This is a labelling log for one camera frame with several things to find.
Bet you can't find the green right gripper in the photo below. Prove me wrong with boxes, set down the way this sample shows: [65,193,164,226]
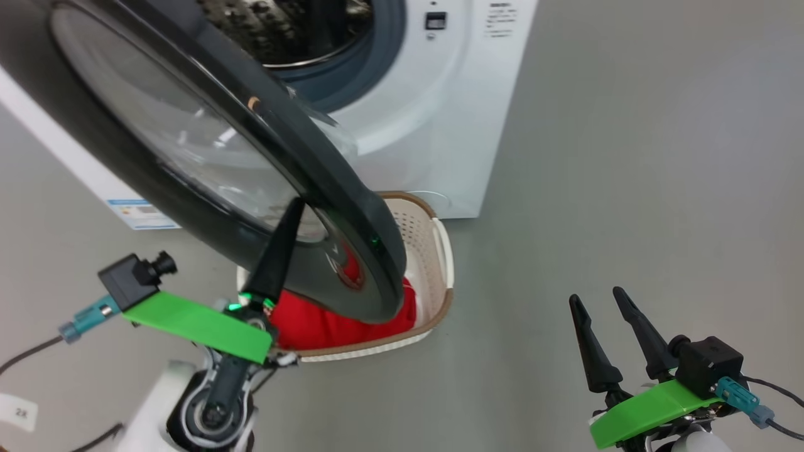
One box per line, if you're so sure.
[568,287,724,450]

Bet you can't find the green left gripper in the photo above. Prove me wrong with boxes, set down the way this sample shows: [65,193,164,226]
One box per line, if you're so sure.
[121,198,307,364]

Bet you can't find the red garment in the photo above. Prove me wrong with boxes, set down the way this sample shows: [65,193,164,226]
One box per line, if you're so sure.
[270,248,418,351]

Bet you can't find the dark round washer door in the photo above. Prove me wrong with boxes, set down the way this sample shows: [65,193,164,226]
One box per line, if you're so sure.
[0,0,408,324]

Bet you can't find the cream perforated laundry basket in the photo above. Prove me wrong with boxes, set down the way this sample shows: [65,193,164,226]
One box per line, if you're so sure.
[236,191,455,363]

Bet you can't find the white front-load washing machine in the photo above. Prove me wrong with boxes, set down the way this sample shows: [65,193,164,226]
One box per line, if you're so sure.
[0,0,540,232]

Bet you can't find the blue energy label sticker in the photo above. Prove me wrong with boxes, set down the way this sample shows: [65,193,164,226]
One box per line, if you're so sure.
[106,198,181,231]

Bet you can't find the white 2X paper tag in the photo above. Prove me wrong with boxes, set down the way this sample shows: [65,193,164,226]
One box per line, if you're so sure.
[0,392,40,433]

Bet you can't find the teal right camera connector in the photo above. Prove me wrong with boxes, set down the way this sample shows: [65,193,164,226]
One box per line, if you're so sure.
[715,377,776,431]

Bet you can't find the teal camera connector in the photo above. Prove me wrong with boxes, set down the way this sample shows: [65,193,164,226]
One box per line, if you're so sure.
[58,295,123,345]
[715,377,776,431]

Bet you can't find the black right camera cable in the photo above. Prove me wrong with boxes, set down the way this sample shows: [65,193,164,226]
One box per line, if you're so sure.
[744,375,804,441]

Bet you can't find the black camera cable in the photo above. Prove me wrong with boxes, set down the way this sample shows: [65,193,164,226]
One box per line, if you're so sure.
[744,375,804,441]
[0,336,126,452]

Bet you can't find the teal left camera connector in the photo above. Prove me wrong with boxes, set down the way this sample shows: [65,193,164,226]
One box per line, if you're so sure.
[58,295,123,345]

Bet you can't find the black left camera cable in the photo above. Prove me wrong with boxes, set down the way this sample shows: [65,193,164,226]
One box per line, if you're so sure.
[0,336,126,452]

